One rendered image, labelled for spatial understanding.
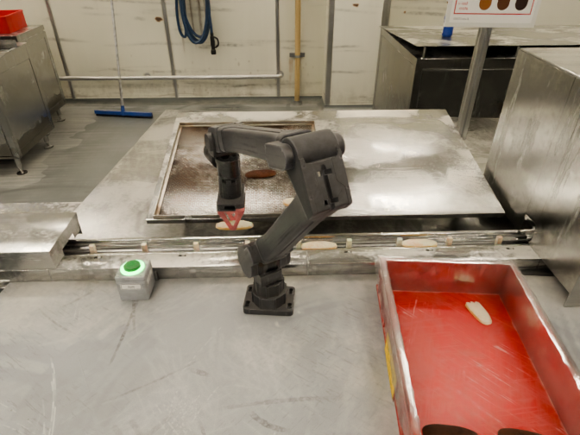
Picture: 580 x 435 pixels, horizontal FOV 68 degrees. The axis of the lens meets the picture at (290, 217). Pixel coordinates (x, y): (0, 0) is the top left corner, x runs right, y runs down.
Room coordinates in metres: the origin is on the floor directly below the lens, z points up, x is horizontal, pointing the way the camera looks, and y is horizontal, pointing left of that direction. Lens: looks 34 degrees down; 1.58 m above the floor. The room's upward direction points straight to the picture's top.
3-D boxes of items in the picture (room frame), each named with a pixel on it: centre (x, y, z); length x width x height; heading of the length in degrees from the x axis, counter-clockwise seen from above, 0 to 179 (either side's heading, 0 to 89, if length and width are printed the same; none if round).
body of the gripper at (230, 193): (0.94, 0.15, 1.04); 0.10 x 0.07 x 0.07; 2
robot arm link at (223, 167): (0.94, 0.15, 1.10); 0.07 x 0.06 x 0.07; 29
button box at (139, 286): (0.80, 0.38, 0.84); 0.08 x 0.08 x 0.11; 2
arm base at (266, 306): (0.76, 0.05, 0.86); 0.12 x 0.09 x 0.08; 86
